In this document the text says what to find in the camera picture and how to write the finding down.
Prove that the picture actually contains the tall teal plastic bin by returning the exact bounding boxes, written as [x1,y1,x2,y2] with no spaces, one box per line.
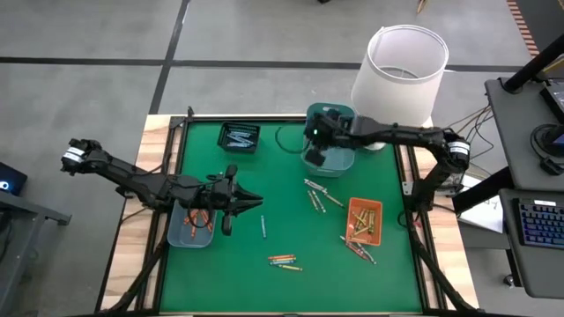
[301,102,358,179]

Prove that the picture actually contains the white paper sheet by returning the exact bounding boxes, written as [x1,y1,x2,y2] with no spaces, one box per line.
[456,175,505,234]

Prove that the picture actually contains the hazard striped floor mat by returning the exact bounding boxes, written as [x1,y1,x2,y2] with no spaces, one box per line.
[505,0,564,57]

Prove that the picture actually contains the desk cable bundle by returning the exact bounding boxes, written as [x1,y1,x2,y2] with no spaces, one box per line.
[449,103,497,162]

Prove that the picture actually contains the black laptop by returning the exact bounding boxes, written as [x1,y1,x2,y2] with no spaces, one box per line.
[539,80,564,125]

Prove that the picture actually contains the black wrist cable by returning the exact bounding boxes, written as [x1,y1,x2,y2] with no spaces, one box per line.
[273,124,309,156]
[188,173,224,230]

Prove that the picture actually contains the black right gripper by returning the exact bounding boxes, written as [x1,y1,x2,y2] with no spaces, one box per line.
[303,108,353,167]

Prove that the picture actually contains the black mesh basket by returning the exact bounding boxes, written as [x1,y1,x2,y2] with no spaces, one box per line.
[216,121,262,154]

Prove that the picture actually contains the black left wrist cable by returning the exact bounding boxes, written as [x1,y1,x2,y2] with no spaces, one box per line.
[188,173,224,230]

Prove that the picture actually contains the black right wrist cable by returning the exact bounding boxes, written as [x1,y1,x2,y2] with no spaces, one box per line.
[273,124,309,156]

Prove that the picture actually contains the orange mesh basket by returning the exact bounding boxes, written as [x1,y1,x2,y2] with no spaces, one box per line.
[345,196,383,247]

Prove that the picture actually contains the black slanted pole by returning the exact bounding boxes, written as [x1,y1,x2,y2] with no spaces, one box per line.
[503,33,564,94]

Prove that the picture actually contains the black support beam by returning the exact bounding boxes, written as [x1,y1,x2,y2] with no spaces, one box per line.
[451,166,516,216]

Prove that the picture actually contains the white shade silver table lamp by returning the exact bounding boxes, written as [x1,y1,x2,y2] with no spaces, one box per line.
[350,24,450,152]

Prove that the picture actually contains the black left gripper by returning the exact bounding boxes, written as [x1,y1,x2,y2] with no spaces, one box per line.
[206,165,264,237]

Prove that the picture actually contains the grey desk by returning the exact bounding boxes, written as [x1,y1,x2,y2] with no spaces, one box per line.
[0,188,72,317]
[497,188,564,300]
[484,77,564,193]

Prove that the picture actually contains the low grey-blue plastic bin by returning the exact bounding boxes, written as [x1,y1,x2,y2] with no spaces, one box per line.
[167,200,217,249]

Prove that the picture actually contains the backlit black keyboard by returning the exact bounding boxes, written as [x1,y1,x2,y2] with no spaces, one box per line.
[517,197,564,250]

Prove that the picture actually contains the black headset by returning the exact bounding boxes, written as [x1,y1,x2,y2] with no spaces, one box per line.
[530,123,564,176]

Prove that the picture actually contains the black device blue light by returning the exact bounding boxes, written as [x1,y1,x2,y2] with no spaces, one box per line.
[0,161,28,197]

